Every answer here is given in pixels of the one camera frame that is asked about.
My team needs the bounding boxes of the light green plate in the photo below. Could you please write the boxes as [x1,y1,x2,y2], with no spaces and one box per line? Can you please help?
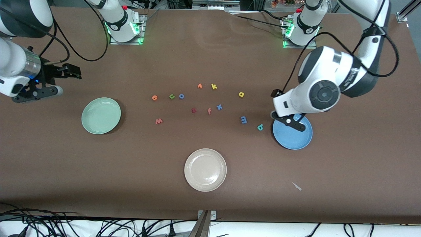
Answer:
[81,97,121,135]

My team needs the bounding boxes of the blue plate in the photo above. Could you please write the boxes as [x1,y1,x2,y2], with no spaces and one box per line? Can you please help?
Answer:
[272,114,313,150]

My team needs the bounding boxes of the brown table cover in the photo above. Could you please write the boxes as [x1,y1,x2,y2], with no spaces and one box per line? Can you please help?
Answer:
[0,6,421,224]

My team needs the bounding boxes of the beige plate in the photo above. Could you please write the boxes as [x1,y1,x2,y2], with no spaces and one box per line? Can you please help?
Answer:
[184,148,227,192]

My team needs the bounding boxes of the grey metal box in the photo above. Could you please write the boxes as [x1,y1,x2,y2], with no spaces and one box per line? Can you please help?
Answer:
[192,0,240,11]

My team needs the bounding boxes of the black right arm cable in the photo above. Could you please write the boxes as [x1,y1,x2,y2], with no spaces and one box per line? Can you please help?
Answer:
[39,0,109,64]

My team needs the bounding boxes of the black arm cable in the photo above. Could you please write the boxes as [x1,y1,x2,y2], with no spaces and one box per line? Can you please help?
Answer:
[39,0,109,64]
[283,0,400,96]

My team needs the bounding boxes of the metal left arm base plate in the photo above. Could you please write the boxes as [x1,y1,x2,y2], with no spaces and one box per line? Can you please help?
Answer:
[283,18,318,49]

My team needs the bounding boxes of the black cable on table cover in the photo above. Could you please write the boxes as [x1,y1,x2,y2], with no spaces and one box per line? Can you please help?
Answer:
[230,10,291,30]

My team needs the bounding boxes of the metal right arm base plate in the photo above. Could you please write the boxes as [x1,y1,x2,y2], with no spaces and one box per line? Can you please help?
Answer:
[110,14,147,45]

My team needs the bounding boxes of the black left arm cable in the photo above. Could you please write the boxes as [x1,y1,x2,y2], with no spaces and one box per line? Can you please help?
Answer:
[283,0,400,96]

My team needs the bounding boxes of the aluminium frame profile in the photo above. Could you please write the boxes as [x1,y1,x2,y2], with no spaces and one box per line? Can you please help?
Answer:
[396,0,421,23]

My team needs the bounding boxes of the loose black floor cables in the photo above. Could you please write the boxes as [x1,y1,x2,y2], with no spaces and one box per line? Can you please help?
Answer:
[306,223,375,237]

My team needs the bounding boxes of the metal table edge bracket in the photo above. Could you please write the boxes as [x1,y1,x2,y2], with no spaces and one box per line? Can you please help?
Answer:
[188,210,217,237]

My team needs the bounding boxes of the tangled black floor cables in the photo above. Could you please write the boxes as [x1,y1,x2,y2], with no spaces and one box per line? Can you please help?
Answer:
[0,202,198,237]

